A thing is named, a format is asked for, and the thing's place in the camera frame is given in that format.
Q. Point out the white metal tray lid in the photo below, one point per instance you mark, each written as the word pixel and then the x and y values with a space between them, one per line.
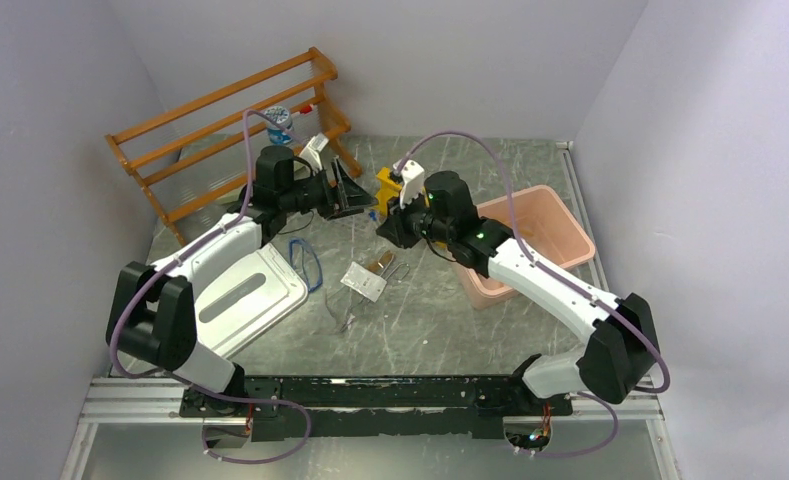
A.
pixel 235 303

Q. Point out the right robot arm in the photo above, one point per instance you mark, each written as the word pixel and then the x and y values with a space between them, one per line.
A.
pixel 618 336

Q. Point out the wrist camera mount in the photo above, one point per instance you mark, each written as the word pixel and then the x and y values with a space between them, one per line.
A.
pixel 311 152
pixel 413 176

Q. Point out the pink plastic bin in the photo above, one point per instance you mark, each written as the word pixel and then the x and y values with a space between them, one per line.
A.
pixel 567 246

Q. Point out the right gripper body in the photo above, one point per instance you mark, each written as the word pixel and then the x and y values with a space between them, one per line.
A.
pixel 411 224

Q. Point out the white plastic packet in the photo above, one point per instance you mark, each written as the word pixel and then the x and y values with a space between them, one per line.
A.
pixel 361 280

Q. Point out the orange wooden shelf rack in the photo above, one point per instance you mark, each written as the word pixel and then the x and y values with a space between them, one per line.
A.
pixel 333 121

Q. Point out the yellow test tube rack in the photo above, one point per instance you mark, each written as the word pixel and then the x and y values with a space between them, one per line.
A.
pixel 390 185

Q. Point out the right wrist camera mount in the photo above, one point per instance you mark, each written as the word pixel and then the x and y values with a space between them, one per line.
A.
pixel 413 176

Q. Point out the blue white jar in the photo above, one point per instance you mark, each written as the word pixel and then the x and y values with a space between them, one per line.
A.
pixel 280 129

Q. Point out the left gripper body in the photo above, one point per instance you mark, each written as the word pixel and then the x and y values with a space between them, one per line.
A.
pixel 332 201

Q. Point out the blue safety goggles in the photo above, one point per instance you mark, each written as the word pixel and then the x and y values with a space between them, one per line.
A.
pixel 305 262

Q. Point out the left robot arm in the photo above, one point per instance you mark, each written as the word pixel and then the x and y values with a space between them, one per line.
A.
pixel 153 316

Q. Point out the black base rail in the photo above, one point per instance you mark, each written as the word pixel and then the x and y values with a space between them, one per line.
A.
pixel 369 406

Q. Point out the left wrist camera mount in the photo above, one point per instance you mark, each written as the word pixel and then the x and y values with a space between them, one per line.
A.
pixel 311 152

